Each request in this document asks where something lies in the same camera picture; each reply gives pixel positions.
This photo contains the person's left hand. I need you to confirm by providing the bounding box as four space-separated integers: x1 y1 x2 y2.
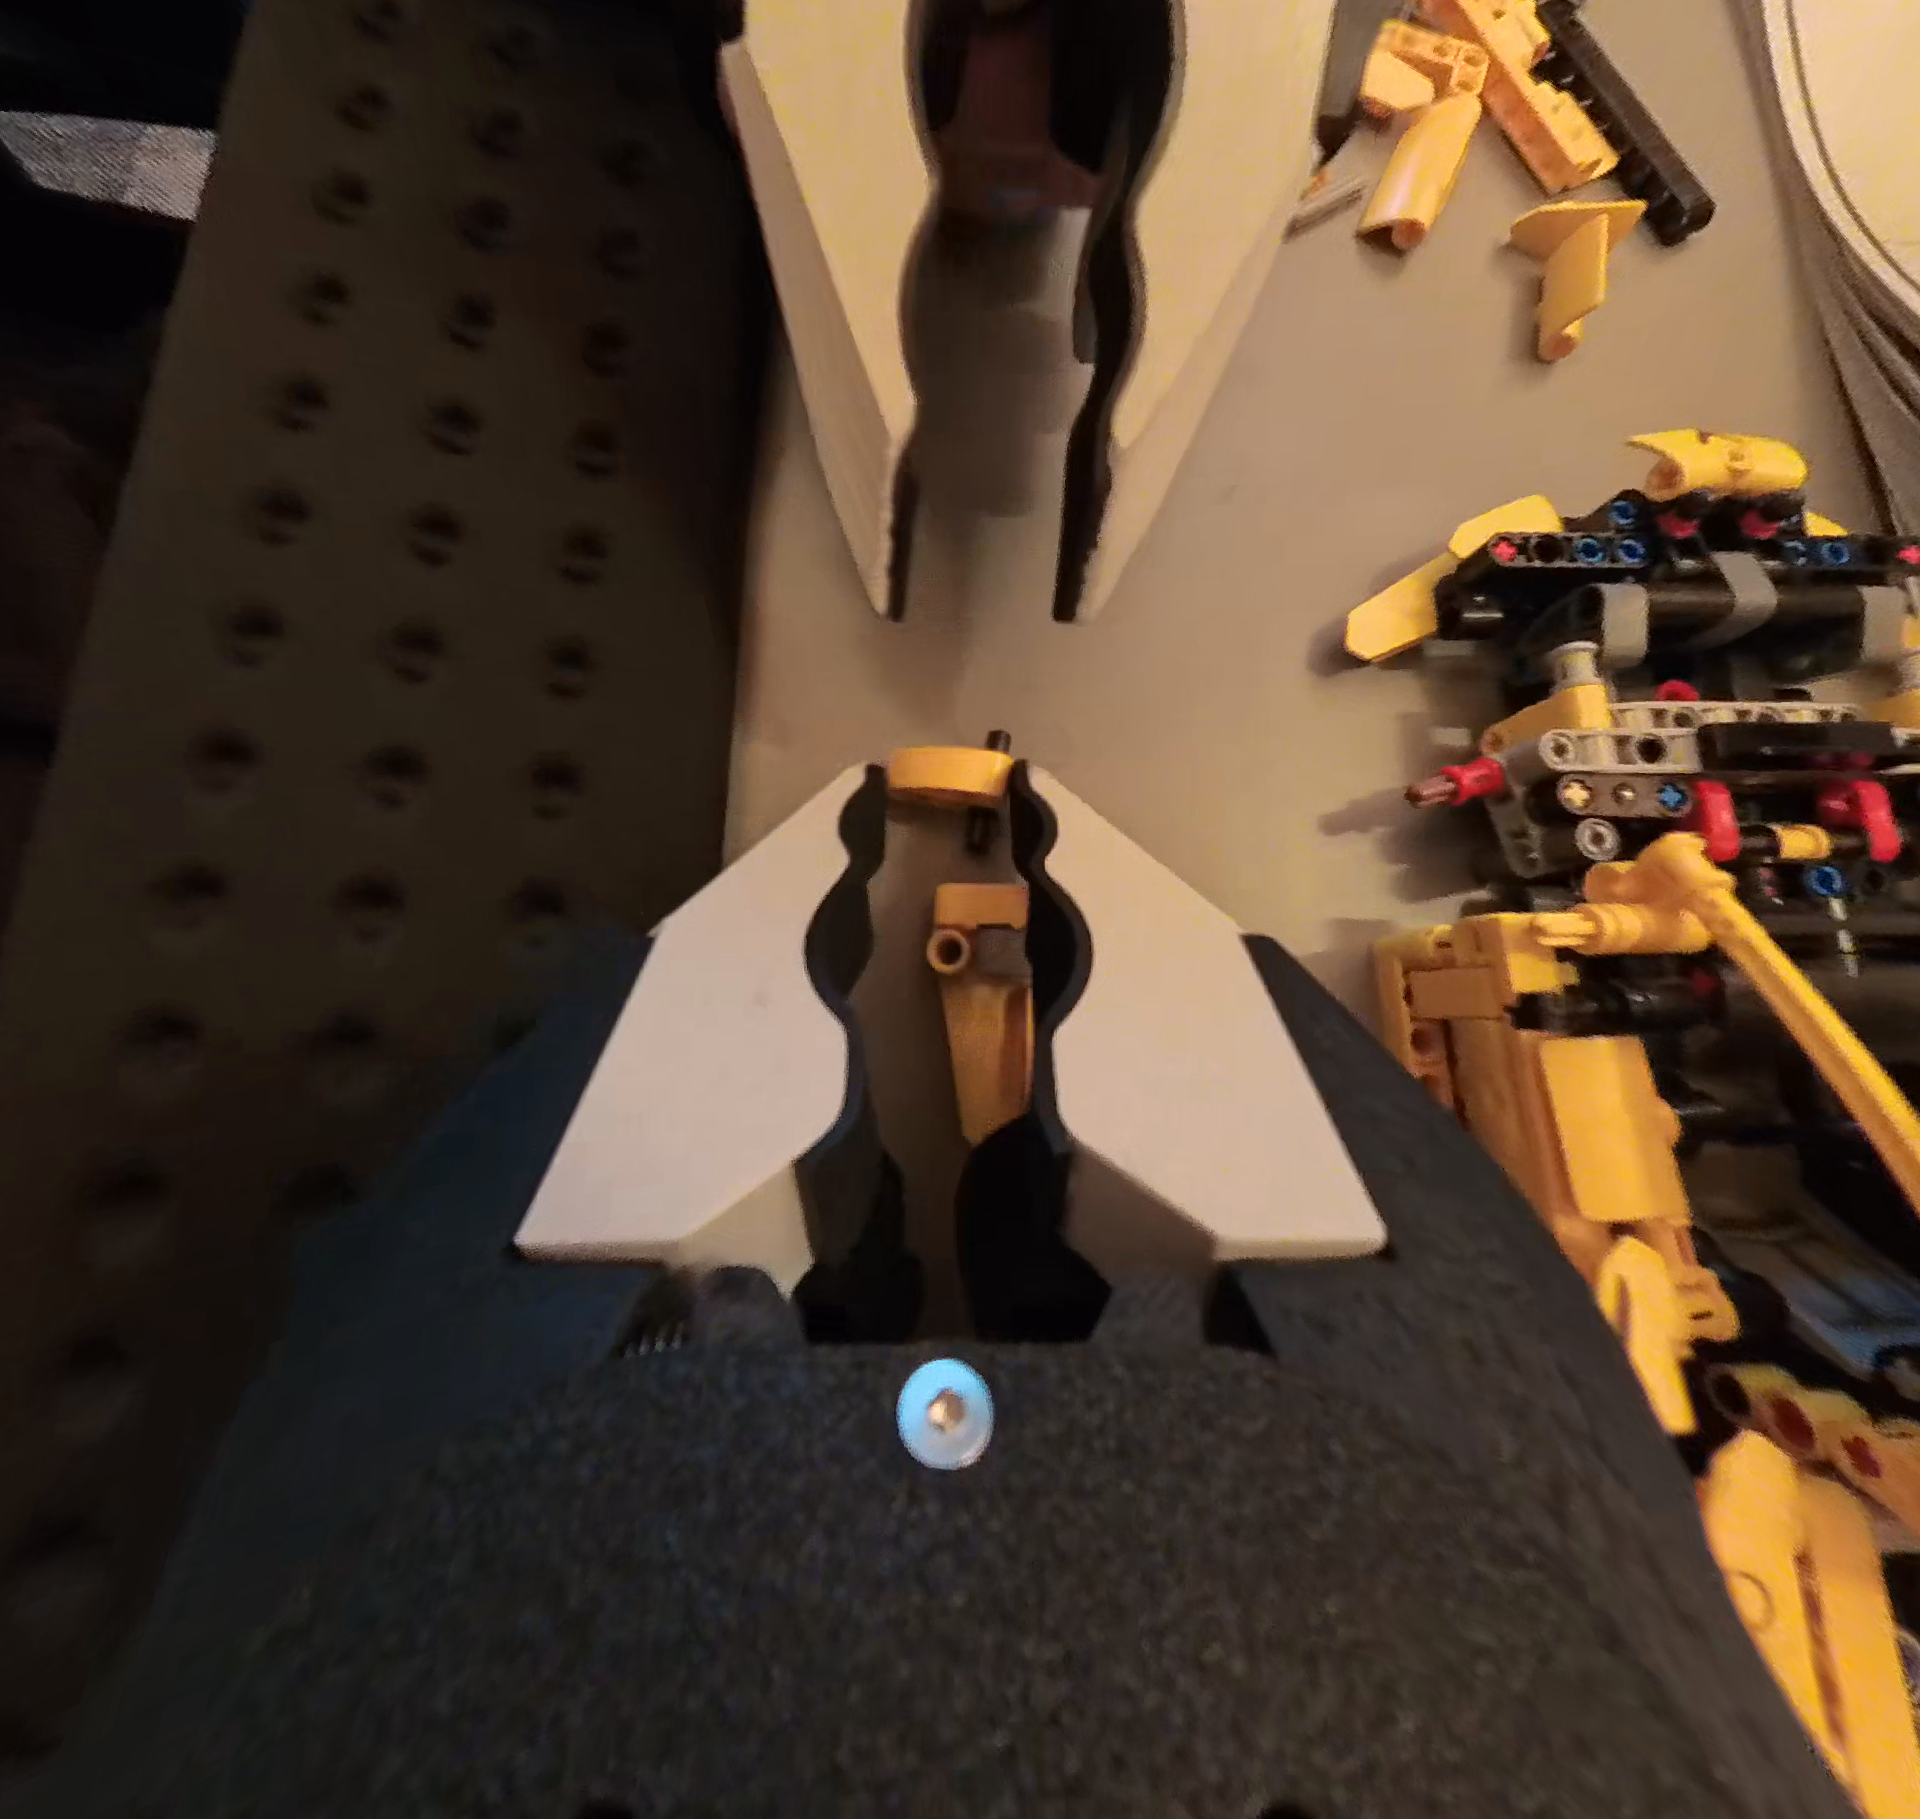
921 2 1122 225

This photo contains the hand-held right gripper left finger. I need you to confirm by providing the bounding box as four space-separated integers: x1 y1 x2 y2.
513 763 921 1345

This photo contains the yellow brick car model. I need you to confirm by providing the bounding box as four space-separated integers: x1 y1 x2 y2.
1343 425 1920 1819

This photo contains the dark perforated panel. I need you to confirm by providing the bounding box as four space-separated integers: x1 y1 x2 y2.
0 0 756 1777

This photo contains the black long brick beam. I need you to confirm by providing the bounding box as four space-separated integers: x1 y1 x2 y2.
1476 0 1716 245

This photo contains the black connector pin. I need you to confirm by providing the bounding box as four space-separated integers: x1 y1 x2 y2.
967 726 1022 854

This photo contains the instruction booklet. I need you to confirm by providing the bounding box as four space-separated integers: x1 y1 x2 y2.
1713 0 1920 531

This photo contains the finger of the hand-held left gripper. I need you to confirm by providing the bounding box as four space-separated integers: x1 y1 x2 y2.
718 0 963 626
1049 0 1355 626

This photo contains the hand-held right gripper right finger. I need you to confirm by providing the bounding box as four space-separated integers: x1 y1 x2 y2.
958 763 1392 1342

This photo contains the yellow panel with red pins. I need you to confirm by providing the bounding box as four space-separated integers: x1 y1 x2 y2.
927 880 1039 1145

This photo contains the yellow curved liftarm piece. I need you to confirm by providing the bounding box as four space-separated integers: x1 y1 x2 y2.
887 744 1022 813

